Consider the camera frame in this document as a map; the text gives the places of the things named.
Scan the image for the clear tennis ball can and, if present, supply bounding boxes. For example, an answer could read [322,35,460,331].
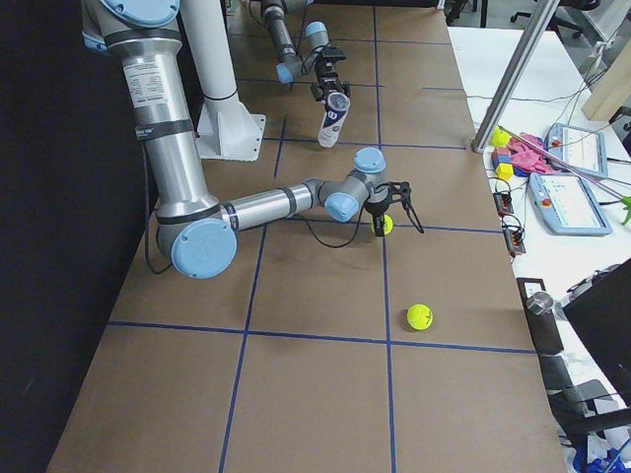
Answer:
[317,92,351,148]

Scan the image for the white mounting post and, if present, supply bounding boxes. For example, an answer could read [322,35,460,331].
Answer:
[180,0,266,162]

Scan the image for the blue foam cube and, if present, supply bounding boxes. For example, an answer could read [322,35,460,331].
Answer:
[493,147,512,163]

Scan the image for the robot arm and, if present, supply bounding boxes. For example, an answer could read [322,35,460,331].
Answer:
[260,0,351,102]
[82,1,393,279]

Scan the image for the pink cloth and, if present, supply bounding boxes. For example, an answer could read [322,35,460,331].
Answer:
[508,137,557,175]

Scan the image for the tennis ball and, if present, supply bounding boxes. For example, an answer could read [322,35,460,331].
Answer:
[406,304,434,331]
[382,214,393,236]

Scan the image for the near teach pendant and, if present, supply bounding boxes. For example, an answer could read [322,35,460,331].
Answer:
[528,173,612,237]

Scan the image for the grabber stick green tip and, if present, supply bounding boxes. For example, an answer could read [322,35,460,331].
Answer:
[496,125,630,226]

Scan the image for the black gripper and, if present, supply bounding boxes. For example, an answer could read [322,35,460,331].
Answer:
[364,189,389,237]
[311,60,351,102]

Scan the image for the far teach pendant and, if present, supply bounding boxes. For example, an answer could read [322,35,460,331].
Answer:
[545,122,608,178]

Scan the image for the yellow foam cube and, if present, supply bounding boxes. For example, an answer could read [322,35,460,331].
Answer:
[494,163,514,181]

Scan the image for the spare tennis ball one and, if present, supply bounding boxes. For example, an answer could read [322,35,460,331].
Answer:
[489,127,511,148]

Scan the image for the orange electronics board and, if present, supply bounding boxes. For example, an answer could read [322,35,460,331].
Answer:
[493,190,526,258]

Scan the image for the metal cylinder knob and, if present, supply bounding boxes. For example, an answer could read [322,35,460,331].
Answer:
[526,291,554,315]

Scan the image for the teach pendant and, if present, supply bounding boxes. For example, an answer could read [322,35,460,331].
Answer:
[545,122,608,178]
[528,173,612,237]

